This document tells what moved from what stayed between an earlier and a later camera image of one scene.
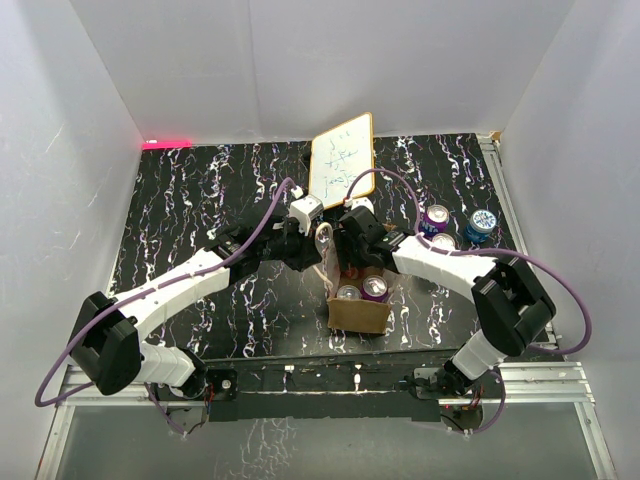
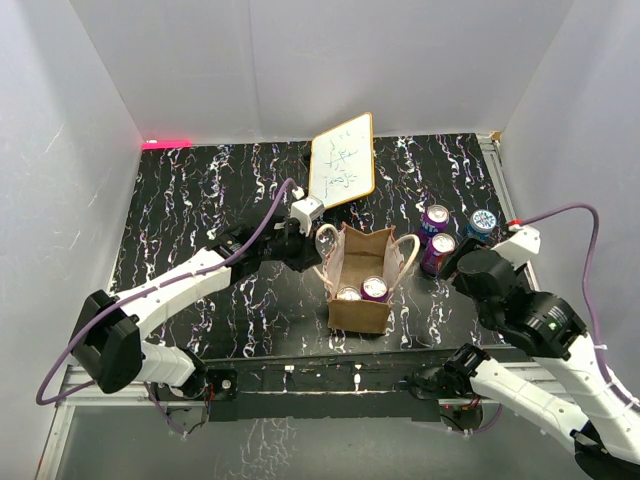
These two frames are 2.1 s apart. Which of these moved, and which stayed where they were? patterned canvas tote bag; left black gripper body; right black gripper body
Moved: right black gripper body
Stayed: patterned canvas tote bag; left black gripper body
